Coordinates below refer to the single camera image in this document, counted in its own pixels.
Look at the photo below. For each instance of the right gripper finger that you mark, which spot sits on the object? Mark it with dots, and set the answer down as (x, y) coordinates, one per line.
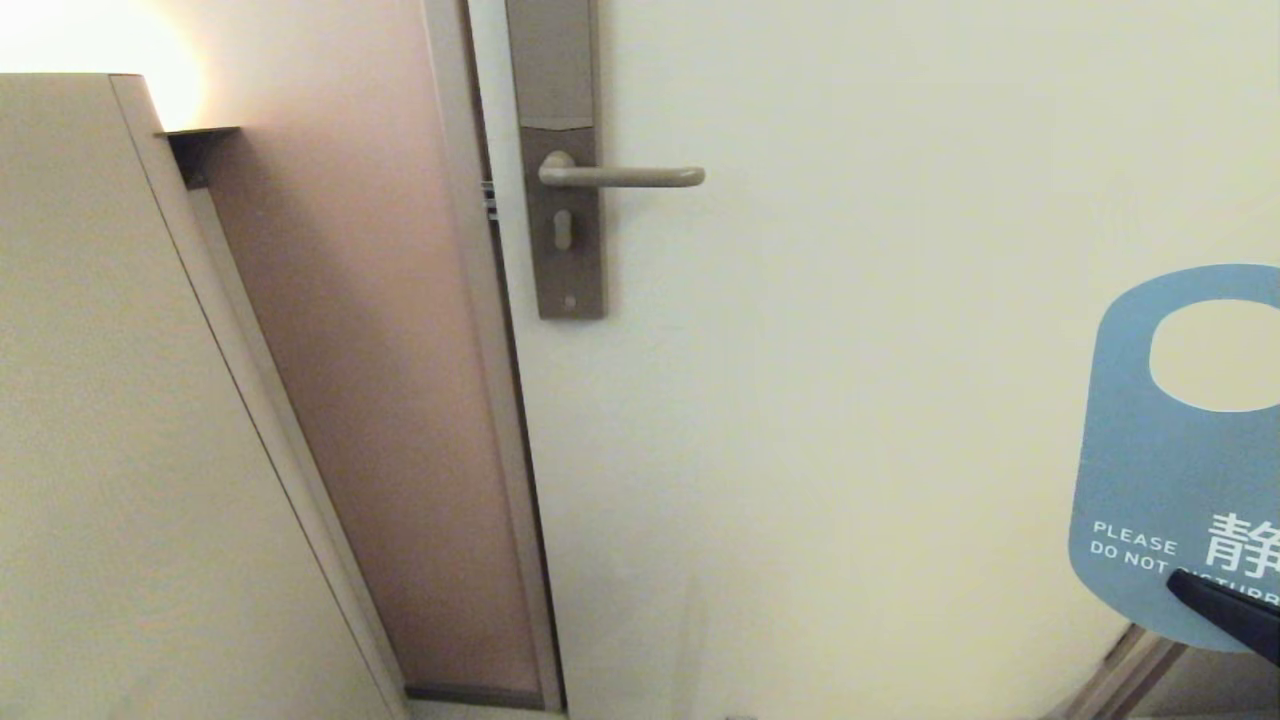
(1245, 620)

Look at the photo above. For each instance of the blue and white door hanger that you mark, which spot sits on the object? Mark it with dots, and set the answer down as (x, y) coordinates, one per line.
(1120, 450)

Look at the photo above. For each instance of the white room door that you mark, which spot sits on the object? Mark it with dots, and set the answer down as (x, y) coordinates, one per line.
(850, 400)

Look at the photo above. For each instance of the metal door latch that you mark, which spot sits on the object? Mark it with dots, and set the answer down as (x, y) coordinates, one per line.
(489, 200)

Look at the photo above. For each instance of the dark baseboard strip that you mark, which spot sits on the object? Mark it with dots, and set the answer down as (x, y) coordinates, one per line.
(470, 695)

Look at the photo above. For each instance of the beige keyhole cover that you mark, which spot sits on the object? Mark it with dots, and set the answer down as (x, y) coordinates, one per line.
(562, 230)

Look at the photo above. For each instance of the brown metal lock plate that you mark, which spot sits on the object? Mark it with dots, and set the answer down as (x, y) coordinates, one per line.
(560, 70)

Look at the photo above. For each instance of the beige cabinet panel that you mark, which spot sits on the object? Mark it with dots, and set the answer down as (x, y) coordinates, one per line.
(100, 400)

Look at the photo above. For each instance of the brown wooden side frame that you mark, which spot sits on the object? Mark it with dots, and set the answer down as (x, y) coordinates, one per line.
(1130, 680)

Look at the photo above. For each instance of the beige door frame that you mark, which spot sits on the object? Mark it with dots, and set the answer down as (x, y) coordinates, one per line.
(497, 350)

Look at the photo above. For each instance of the dark wall light ledge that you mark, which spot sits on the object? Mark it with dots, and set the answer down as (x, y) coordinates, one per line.
(200, 150)

